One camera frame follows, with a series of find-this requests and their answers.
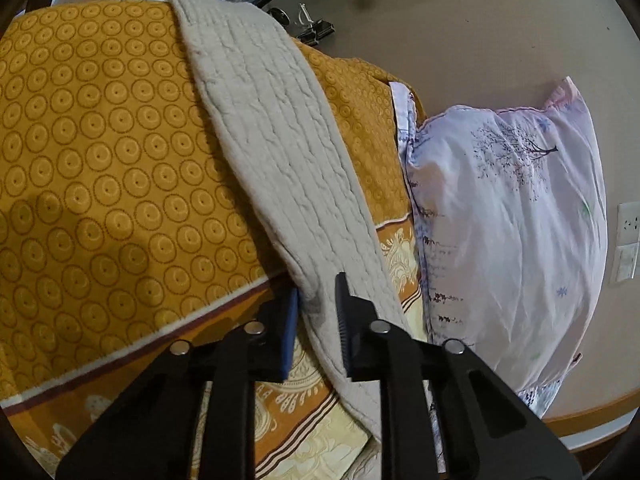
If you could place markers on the black binder clip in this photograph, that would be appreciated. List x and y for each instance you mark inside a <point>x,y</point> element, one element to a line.
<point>316,31</point>

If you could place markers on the white wall switch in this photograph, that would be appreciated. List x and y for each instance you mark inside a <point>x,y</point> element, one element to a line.
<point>627,262</point>

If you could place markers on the orange circle-patterned blanket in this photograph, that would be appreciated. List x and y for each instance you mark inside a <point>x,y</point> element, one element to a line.
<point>100,160</point>

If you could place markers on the white tree-print pillow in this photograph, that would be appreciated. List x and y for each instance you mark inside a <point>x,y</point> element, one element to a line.
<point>500,235</point>

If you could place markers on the wooden headboard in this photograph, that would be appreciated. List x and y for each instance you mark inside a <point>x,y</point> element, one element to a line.
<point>590,422</point>

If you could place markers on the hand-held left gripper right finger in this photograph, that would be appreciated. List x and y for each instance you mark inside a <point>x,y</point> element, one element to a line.
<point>351,341</point>

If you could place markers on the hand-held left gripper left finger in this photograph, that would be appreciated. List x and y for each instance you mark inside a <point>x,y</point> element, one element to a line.
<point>288,336</point>

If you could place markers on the white wall outlet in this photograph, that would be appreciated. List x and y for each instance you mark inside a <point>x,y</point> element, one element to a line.
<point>630,224</point>

